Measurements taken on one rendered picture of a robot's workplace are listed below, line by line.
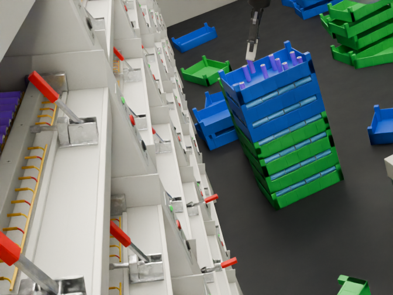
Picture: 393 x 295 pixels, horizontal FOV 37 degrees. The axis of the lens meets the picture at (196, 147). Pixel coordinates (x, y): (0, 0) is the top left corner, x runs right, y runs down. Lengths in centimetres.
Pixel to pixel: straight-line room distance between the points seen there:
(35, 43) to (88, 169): 24
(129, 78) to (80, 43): 58
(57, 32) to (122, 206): 25
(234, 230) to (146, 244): 157
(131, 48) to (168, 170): 34
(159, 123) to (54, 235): 110
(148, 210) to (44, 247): 39
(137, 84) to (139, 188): 51
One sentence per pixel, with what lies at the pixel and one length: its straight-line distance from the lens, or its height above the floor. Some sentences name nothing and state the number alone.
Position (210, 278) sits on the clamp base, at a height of 55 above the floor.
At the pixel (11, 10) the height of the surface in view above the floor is 129.
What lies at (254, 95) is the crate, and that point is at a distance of 213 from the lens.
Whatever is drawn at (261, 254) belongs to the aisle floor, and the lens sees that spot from 218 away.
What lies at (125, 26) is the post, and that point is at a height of 101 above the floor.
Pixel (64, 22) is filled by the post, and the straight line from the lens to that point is 76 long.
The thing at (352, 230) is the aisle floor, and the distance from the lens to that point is 217.
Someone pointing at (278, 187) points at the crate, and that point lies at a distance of 231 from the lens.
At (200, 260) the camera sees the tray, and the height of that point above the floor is 55.
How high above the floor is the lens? 136
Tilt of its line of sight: 27 degrees down
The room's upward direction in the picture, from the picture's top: 22 degrees counter-clockwise
